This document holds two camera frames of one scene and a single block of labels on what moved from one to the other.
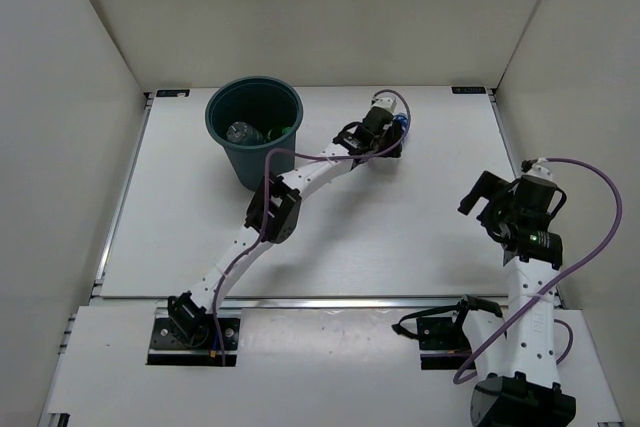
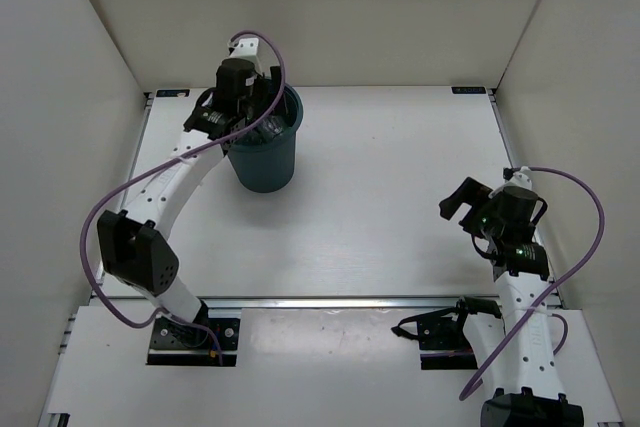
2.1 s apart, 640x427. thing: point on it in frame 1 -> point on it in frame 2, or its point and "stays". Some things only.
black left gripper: [395, 151] -> [268, 99]
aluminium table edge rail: [301, 303] stays
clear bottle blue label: [403, 120] -> [272, 126]
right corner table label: [469, 90] stays
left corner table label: [175, 93] stays
